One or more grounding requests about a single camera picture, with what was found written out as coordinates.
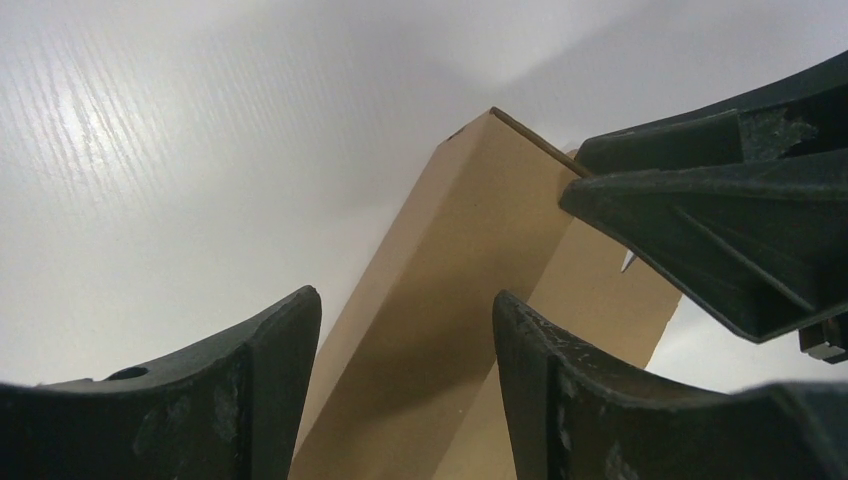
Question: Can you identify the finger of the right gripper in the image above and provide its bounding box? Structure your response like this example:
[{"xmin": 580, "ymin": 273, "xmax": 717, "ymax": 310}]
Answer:
[{"xmin": 576, "ymin": 53, "xmax": 847, "ymax": 175}]

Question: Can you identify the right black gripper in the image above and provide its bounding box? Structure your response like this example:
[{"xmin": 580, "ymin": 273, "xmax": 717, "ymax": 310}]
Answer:
[{"xmin": 560, "ymin": 150, "xmax": 847, "ymax": 364}]

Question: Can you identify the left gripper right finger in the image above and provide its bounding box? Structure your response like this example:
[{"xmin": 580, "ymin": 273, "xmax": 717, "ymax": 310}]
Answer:
[{"xmin": 492, "ymin": 291, "xmax": 847, "ymax": 479}]

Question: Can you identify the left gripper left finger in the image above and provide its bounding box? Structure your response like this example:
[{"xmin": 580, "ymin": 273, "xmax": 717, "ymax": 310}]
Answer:
[{"xmin": 1, "ymin": 286, "xmax": 322, "ymax": 479}]

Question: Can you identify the brown cardboard box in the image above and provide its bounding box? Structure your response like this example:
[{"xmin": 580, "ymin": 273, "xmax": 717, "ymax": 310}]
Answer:
[{"xmin": 290, "ymin": 108, "xmax": 681, "ymax": 479}]

